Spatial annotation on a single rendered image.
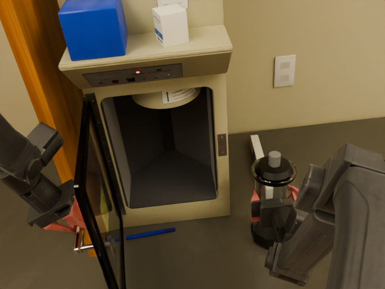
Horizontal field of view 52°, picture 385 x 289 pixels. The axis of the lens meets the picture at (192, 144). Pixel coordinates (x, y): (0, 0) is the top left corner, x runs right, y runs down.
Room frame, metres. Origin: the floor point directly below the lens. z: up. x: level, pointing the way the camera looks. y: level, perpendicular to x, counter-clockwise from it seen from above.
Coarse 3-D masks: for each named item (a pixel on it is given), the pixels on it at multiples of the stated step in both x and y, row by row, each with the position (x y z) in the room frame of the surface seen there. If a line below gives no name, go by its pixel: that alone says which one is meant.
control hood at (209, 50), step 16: (192, 32) 0.76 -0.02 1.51; (208, 32) 0.76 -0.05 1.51; (224, 32) 0.75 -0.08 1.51; (128, 48) 0.72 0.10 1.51; (144, 48) 0.71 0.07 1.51; (160, 48) 0.70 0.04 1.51; (176, 48) 0.69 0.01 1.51; (192, 48) 0.69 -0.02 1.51; (208, 48) 0.68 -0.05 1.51; (224, 48) 0.68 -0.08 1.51; (64, 64) 0.68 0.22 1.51; (80, 64) 0.67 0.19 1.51; (96, 64) 0.67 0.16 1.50; (112, 64) 0.68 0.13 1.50; (128, 64) 0.68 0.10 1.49; (144, 64) 0.69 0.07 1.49; (160, 64) 0.69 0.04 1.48; (192, 64) 0.71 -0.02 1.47; (208, 64) 0.72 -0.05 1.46; (224, 64) 0.73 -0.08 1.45; (80, 80) 0.72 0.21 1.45
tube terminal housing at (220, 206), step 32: (64, 0) 0.79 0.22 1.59; (128, 0) 0.79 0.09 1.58; (192, 0) 0.79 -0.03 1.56; (128, 32) 0.79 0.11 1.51; (96, 96) 0.79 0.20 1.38; (224, 96) 0.79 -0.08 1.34; (224, 128) 0.79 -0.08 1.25; (224, 160) 0.79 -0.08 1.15; (224, 192) 0.79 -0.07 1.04; (128, 224) 0.79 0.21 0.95
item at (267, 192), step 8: (256, 160) 0.76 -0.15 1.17; (288, 160) 0.75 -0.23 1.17; (296, 168) 0.71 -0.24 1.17; (256, 176) 0.69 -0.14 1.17; (256, 184) 0.70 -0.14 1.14; (288, 184) 0.67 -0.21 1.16; (256, 192) 0.70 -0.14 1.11; (264, 192) 0.68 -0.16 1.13; (272, 192) 0.67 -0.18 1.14; (280, 192) 0.67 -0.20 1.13; (288, 192) 0.68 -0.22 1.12; (288, 200) 0.68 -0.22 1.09; (256, 224) 0.69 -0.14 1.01; (256, 232) 0.69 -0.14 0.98; (264, 232) 0.67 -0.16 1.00; (272, 232) 0.66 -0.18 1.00
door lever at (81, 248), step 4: (80, 220) 0.58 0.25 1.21; (76, 228) 0.56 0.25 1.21; (80, 228) 0.55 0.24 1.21; (76, 232) 0.54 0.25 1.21; (80, 232) 0.54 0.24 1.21; (76, 236) 0.53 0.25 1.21; (80, 236) 0.53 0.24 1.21; (76, 240) 0.52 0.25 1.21; (80, 240) 0.52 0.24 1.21; (76, 244) 0.51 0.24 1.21; (80, 244) 0.51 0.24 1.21; (88, 244) 0.51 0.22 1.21; (92, 244) 0.51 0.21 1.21; (72, 248) 0.51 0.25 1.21; (76, 248) 0.50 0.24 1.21; (80, 248) 0.50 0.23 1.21; (84, 248) 0.51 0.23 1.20; (88, 248) 0.51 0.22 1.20; (92, 248) 0.51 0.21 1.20; (76, 252) 0.50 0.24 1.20; (80, 252) 0.50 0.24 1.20
